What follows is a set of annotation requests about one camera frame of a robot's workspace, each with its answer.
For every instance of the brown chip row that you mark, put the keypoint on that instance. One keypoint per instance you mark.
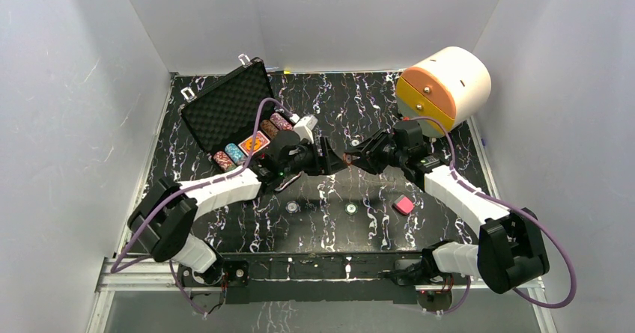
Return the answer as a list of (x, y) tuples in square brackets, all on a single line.
[(269, 128)]

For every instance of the pink dealer button block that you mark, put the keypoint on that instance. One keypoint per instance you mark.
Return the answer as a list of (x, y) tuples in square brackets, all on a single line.
[(403, 205)]

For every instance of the red playing card deck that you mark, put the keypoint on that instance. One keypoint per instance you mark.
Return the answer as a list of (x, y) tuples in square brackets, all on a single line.
[(265, 141)]

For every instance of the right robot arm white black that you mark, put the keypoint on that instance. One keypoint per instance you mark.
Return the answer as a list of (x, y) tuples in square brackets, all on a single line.
[(510, 250)]

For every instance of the blue white poker chip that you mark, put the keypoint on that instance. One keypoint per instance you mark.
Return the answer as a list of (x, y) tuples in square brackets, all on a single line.
[(292, 207)]

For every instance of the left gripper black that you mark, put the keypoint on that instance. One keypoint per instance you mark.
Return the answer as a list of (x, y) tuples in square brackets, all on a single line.
[(320, 157)]

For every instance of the black poker chip case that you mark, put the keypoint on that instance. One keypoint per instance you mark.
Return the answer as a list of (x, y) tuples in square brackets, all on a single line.
[(233, 108)]

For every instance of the orange big blind button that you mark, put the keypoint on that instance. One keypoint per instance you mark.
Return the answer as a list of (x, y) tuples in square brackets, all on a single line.
[(252, 144)]

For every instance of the red green chip row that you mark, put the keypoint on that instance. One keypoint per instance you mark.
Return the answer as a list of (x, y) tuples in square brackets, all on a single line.
[(223, 160)]

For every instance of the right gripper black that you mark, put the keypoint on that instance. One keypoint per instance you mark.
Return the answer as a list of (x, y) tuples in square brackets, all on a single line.
[(371, 163)]

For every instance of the blue orange chip row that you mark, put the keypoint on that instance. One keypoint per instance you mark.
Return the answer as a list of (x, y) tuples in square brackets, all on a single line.
[(235, 154)]

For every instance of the aluminium rail frame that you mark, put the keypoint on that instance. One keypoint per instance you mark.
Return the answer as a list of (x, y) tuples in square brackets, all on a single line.
[(144, 276)]

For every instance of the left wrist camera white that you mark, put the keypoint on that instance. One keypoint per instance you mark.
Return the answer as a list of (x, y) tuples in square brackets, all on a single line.
[(304, 127)]

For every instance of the green poker chip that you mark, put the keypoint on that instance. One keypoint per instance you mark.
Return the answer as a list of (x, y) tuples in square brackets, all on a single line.
[(351, 209)]

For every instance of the purple green chip row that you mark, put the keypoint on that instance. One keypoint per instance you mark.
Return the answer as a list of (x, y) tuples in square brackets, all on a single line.
[(280, 122)]

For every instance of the round orange yellow drawer cabinet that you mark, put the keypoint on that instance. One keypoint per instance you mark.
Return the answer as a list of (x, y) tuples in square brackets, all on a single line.
[(450, 86)]

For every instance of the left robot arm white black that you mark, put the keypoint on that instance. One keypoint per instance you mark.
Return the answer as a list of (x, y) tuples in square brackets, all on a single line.
[(162, 221)]

